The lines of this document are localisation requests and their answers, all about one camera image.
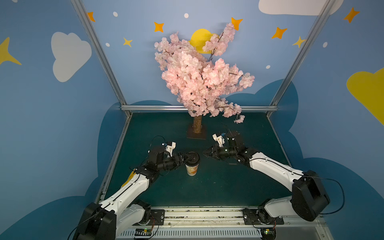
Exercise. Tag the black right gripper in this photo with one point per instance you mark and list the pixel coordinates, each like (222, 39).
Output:
(221, 151)

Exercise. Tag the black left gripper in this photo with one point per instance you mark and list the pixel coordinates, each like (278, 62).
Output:
(180, 159)

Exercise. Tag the printed paper milk tea cup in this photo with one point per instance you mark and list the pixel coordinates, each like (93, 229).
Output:
(192, 169)

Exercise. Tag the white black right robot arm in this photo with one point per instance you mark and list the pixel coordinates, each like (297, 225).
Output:
(309, 197)

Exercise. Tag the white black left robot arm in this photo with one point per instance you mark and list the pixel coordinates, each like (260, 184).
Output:
(109, 218)

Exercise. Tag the pink cherry blossom tree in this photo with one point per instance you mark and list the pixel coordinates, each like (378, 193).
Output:
(199, 83)

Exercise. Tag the left small circuit board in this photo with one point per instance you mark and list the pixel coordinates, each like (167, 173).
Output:
(143, 233)

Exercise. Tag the small circuit board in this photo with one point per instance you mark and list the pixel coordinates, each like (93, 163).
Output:
(268, 234)
(143, 233)

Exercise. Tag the right small circuit board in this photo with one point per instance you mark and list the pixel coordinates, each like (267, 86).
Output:
(268, 234)

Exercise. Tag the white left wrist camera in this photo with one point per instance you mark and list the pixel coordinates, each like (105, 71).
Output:
(170, 146)

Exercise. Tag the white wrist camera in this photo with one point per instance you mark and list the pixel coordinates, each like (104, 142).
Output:
(170, 146)
(220, 139)

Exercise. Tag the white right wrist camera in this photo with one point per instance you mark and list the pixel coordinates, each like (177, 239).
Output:
(220, 139)

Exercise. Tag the dark tree base plate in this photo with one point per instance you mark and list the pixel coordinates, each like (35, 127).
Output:
(200, 136)

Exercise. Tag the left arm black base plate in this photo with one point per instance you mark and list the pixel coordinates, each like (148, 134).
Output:
(154, 217)

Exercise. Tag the aluminium left side rail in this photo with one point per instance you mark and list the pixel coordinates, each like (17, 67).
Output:
(108, 176)

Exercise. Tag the aluminium back frame rail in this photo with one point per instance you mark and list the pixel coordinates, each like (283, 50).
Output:
(154, 108)

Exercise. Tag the aluminium right side rail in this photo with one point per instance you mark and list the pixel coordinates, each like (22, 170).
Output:
(278, 139)

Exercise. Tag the aluminium front mounting rail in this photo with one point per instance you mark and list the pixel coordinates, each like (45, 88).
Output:
(227, 223)

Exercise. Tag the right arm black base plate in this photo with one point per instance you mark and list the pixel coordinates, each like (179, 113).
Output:
(255, 216)

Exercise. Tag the aluminium left corner post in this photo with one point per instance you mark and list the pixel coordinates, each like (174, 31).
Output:
(91, 33)

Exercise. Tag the aluminium corner post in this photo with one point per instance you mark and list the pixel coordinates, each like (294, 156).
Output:
(91, 33)
(304, 50)

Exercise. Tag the aluminium right corner post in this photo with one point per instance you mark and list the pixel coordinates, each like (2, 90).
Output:
(304, 50)

